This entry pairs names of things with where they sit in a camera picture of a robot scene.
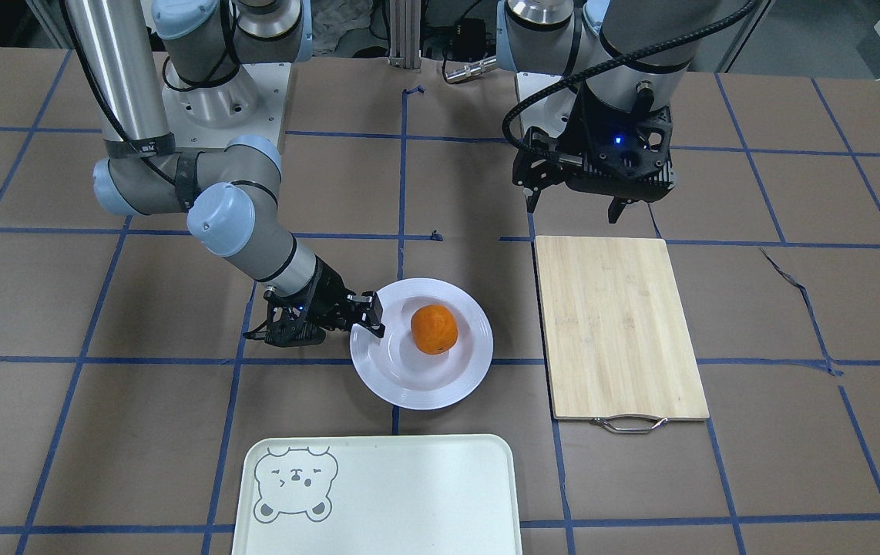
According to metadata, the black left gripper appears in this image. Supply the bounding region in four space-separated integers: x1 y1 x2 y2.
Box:
512 85 677 224

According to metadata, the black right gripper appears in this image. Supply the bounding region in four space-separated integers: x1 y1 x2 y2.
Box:
245 259 386 348

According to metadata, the white round plate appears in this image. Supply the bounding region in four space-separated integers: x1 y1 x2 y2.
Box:
351 277 493 410

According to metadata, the orange fruit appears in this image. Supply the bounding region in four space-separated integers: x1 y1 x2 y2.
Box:
411 304 460 355

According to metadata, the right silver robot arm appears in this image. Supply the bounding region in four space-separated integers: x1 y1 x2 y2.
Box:
59 1 386 348

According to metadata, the cream bear tray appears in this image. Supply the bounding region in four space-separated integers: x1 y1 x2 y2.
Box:
232 433 523 554

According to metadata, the light wooden cutting board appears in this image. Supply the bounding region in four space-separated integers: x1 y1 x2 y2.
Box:
534 235 709 433

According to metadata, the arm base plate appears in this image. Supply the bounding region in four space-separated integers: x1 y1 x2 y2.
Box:
516 72 587 132
162 62 293 151

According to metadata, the aluminium frame post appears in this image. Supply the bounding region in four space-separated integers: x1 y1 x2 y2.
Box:
388 1 422 72

